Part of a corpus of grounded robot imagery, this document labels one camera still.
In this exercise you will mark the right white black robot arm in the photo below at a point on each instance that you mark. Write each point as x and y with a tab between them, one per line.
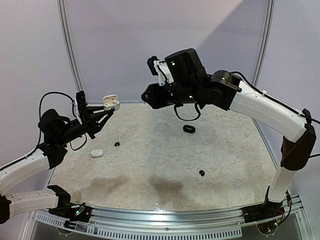
182	79

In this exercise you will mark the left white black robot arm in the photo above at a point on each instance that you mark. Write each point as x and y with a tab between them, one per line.
58	131

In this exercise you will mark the right aluminium corner post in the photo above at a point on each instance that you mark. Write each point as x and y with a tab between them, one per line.
260	16

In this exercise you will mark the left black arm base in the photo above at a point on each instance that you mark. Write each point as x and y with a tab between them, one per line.
75	212

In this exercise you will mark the aluminium corner post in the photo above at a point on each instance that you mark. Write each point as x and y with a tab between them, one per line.
260	16
61	6

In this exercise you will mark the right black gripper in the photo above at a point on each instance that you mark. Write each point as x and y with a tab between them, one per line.
164	95

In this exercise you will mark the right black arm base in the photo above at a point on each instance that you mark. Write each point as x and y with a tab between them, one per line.
262	211

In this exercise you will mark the small white charging case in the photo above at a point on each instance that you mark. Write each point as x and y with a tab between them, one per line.
111	102

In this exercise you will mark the white oval charging case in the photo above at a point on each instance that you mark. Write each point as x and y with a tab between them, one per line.
96	153

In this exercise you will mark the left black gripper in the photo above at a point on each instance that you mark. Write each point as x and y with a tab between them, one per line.
90	123

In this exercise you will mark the aluminium front rail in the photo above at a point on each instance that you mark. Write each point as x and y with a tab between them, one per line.
123	224

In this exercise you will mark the black oval charging case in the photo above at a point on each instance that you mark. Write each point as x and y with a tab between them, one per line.
189	129

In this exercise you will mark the left aluminium corner post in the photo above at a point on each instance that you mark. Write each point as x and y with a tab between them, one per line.
61	6

